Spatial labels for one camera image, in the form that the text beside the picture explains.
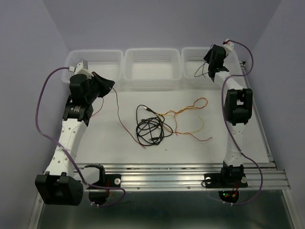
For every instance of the right white perforated basket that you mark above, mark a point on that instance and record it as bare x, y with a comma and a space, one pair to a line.
196, 72

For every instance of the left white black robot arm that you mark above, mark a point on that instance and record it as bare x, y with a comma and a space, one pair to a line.
62, 182

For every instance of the middle white perforated basket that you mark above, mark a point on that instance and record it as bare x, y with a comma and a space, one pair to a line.
152, 67

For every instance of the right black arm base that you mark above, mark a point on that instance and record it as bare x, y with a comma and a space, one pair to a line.
229, 180

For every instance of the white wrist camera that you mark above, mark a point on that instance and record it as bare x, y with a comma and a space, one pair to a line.
228, 46
81, 68

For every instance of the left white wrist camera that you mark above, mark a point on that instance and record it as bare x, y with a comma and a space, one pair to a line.
81, 68

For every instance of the white perforated basket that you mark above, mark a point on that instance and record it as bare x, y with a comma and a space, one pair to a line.
152, 67
106, 63
196, 72

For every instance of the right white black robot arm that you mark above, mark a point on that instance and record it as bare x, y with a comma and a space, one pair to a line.
236, 104

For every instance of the aluminium extrusion rail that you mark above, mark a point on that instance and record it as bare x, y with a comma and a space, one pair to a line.
188, 177

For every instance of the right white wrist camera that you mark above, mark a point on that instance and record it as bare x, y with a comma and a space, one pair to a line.
228, 46

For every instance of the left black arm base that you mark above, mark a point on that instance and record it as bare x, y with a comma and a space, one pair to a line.
104, 189

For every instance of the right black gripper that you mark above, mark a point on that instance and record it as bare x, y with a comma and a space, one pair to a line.
207, 57

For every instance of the left white perforated basket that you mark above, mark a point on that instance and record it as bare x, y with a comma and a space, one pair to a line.
106, 63

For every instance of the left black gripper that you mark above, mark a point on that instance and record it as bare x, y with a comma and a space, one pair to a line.
106, 84

